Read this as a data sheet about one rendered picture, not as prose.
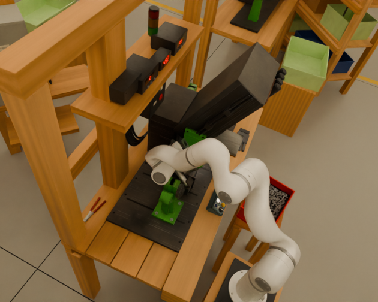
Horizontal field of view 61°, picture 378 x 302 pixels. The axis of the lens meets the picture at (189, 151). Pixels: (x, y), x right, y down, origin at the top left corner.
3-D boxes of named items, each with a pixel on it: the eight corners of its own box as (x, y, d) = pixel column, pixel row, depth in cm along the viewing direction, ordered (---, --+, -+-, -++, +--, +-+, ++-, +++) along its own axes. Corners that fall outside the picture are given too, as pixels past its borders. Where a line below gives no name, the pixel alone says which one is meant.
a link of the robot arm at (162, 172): (156, 159, 155) (168, 173, 157) (145, 174, 144) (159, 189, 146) (168, 151, 151) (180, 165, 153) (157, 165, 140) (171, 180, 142)
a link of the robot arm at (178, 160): (170, 141, 123) (138, 159, 147) (197, 171, 126) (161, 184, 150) (183, 127, 128) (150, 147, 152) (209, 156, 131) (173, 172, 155)
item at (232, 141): (242, 139, 190) (243, 135, 188) (234, 158, 180) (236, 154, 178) (182, 116, 196) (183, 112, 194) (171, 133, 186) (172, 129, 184)
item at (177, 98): (191, 130, 217) (198, 91, 191) (173, 162, 198) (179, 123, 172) (167, 121, 220) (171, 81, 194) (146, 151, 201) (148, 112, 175)
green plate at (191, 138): (200, 159, 183) (210, 128, 171) (196, 167, 176) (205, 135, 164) (182, 152, 185) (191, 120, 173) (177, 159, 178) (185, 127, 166)
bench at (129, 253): (234, 177, 310) (262, 110, 243) (172, 338, 216) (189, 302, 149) (169, 150, 321) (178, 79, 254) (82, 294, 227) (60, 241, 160)
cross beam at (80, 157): (178, 52, 225) (179, 41, 218) (62, 194, 142) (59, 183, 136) (171, 50, 225) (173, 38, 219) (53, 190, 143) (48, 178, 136)
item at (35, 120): (189, 84, 252) (212, -55, 179) (76, 248, 158) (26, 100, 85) (179, 79, 254) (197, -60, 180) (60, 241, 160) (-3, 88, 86)
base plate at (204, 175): (238, 120, 233) (239, 117, 232) (178, 253, 164) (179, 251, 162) (185, 100, 239) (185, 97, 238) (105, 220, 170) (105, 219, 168)
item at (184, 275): (258, 122, 254) (263, 108, 242) (185, 311, 159) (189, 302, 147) (241, 115, 256) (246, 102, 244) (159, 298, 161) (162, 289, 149)
